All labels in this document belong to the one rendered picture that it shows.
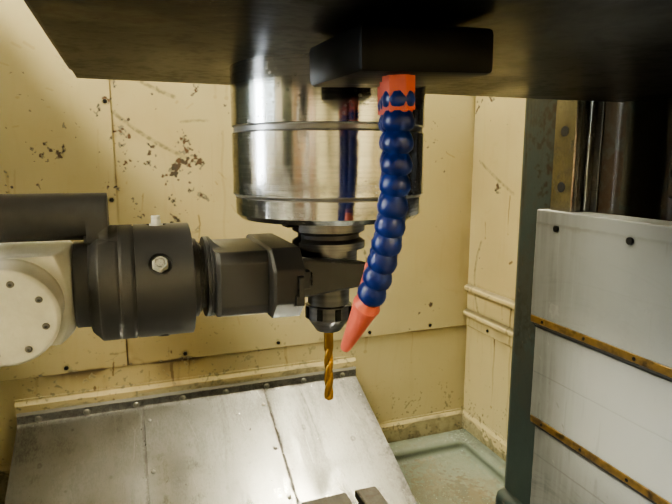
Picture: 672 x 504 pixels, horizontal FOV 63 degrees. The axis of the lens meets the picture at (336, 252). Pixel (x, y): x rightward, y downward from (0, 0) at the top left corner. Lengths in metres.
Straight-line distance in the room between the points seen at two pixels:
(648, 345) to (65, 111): 1.25
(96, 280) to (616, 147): 0.69
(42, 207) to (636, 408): 0.71
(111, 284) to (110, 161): 1.05
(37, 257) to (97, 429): 1.16
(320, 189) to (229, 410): 1.21
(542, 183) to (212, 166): 0.84
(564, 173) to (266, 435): 0.99
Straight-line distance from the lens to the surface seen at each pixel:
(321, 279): 0.45
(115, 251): 0.42
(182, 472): 1.45
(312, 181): 0.40
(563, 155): 0.88
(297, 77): 0.40
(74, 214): 0.43
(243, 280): 0.42
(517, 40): 0.38
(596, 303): 0.83
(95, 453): 1.51
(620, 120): 0.87
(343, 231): 0.45
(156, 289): 0.42
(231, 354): 1.57
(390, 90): 0.29
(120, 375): 1.56
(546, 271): 0.89
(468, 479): 1.76
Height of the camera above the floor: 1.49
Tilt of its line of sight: 10 degrees down
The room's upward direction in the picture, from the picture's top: straight up
